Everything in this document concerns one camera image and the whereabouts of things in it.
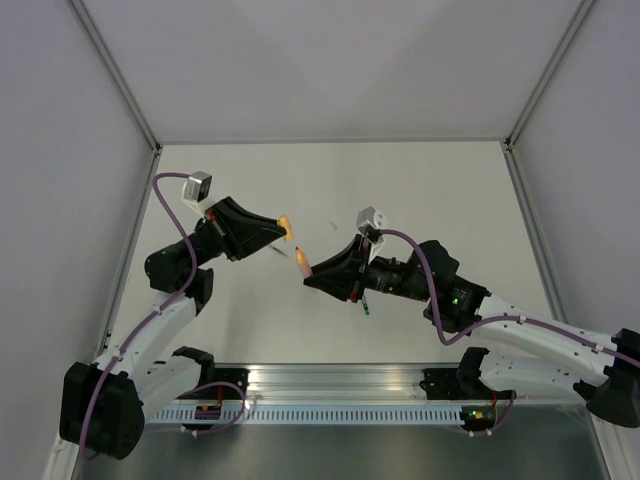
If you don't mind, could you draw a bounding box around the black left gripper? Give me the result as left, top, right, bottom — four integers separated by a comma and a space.
180, 195, 290, 267

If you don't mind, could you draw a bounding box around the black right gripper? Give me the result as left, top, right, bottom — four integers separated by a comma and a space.
304, 233, 431, 303

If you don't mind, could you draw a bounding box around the green fineliner pen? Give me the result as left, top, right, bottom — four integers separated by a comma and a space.
361, 295, 371, 316

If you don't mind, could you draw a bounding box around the orange highlighter marker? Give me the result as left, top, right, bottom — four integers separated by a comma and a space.
295, 246, 313, 279

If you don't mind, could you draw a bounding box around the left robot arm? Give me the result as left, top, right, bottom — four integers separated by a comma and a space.
59, 197, 293, 460

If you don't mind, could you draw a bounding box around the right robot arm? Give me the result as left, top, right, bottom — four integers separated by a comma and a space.
296, 231, 639, 429

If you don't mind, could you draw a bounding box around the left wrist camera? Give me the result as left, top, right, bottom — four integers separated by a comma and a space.
181, 171, 213, 215

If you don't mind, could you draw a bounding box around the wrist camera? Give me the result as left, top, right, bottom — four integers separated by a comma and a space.
181, 171, 213, 215
355, 206, 388, 236

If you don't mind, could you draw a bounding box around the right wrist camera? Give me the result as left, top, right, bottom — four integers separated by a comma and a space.
355, 206, 388, 236

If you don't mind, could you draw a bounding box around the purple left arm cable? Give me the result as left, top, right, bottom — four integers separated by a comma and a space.
77, 172, 201, 461

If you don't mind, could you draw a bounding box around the aluminium mounting rail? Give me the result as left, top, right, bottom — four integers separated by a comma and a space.
216, 363, 490, 402

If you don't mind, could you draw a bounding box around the white slotted cable duct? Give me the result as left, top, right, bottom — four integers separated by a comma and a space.
150, 402, 463, 426

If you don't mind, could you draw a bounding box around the right aluminium frame post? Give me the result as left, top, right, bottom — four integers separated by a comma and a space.
503, 0, 601, 151

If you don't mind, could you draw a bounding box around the aluminium frame post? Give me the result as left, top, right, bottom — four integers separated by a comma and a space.
503, 0, 601, 151
64, 0, 162, 151

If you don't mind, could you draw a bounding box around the left aluminium frame post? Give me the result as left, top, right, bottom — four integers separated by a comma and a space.
64, 0, 162, 151

